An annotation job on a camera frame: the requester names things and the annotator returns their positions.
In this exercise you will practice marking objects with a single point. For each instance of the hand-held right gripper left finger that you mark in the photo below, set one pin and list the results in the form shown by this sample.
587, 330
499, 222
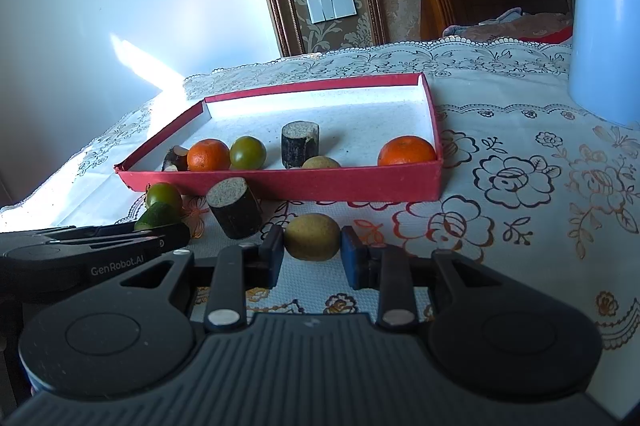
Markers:
274, 257

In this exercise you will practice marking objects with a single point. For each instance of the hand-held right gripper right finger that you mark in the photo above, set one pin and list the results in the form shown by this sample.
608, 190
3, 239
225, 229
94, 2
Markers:
352, 262

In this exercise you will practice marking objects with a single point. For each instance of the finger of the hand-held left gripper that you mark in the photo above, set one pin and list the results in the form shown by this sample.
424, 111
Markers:
170, 236
90, 232

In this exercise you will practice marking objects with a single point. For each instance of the green lime half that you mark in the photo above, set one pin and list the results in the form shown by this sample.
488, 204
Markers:
156, 217

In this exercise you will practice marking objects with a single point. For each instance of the brown kiwi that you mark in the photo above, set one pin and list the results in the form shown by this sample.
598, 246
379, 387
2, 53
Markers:
312, 237
321, 163

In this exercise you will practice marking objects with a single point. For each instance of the small dark sugarcane piece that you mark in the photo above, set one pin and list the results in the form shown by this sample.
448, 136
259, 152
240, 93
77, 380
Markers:
175, 159

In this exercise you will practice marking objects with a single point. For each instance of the green mandarin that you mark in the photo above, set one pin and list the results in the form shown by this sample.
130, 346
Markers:
163, 197
247, 152

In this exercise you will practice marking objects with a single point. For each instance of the orange mandarin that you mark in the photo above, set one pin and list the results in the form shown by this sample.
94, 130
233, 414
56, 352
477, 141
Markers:
406, 151
209, 155

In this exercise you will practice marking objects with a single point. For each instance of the red cardboard box tray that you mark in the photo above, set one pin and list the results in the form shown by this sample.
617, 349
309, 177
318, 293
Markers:
325, 115

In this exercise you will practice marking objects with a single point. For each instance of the light blue cloth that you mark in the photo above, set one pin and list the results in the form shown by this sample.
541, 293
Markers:
502, 16

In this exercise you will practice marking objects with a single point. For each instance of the pink blanket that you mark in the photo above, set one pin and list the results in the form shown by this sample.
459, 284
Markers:
530, 25

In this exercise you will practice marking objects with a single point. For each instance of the red cloth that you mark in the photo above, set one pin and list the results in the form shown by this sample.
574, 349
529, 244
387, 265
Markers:
555, 36

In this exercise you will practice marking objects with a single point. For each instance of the white electric kettle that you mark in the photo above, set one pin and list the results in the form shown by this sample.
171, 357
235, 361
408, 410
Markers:
605, 30

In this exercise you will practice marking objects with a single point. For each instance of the white wall light switch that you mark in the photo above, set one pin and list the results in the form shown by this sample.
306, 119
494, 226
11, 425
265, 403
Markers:
331, 6

